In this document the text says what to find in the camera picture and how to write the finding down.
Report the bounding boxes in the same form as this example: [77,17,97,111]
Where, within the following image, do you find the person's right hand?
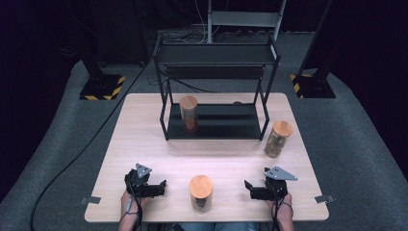
[266,192,295,231]

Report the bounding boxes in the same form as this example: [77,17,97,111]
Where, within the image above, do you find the person's left hand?
[119,190,150,223]

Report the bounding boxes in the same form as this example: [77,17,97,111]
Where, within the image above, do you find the bundle of floor cables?
[158,0,277,44]

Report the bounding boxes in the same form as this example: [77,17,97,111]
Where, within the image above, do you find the person's blue jeans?
[174,221,262,231]

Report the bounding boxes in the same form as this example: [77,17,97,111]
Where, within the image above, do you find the left hand-held gripper cable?
[124,174,143,231]

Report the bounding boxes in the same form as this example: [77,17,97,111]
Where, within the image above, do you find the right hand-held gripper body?
[264,166,298,202]

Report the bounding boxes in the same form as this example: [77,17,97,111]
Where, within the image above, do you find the glass jar with brown snacks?
[263,119,294,159]

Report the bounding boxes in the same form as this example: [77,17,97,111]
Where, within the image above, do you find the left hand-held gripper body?
[123,163,153,197]

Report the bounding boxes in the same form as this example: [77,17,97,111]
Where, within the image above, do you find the black metal shelf rack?
[152,34,282,142]

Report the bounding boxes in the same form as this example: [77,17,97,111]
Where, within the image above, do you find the black stand with striped base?
[290,0,337,99]
[78,47,127,101]

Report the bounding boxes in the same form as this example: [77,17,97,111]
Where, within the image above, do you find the grey metal table clip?
[80,195,102,206]
[314,193,337,204]

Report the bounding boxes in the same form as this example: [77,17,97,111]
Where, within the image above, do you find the glass jar with orange wooden lid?
[188,174,215,215]

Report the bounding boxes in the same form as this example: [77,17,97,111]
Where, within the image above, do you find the long black floor cable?
[29,59,153,231]

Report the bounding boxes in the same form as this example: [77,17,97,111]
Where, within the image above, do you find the glass jar with pale wooden lid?
[178,95,199,134]

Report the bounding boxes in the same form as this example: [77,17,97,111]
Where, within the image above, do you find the grey metal frame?
[206,0,288,44]

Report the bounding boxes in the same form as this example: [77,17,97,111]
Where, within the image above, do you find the hand-held gripper cable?
[269,187,294,231]
[124,174,143,231]

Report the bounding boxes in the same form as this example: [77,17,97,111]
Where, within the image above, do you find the right hand-held gripper cable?
[269,187,294,231]

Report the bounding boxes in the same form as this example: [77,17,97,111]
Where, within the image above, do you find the thin black floor cable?
[148,71,215,94]

